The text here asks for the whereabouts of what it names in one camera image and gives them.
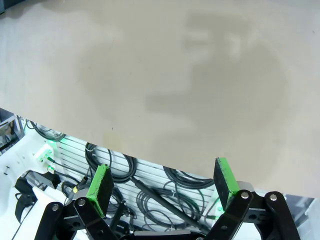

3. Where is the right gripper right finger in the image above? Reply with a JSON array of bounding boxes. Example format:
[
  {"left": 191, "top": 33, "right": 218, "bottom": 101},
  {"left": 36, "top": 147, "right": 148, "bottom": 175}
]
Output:
[{"left": 204, "top": 157, "right": 301, "bottom": 240}]

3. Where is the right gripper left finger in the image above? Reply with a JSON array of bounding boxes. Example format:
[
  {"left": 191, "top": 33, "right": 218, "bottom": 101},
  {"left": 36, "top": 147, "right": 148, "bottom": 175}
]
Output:
[{"left": 34, "top": 164, "right": 118, "bottom": 240}]

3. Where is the black rod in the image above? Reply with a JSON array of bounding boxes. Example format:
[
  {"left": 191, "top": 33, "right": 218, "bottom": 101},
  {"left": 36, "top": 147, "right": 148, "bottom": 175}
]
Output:
[{"left": 131, "top": 176, "right": 200, "bottom": 222}]

